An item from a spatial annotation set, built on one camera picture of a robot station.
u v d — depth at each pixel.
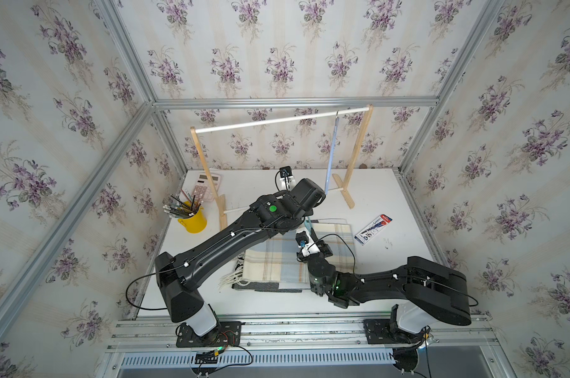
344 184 1.12
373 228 0.97
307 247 0.65
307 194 0.49
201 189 1.11
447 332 0.73
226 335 0.72
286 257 0.88
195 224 0.91
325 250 0.69
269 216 0.46
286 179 0.60
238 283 0.82
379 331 0.73
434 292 0.44
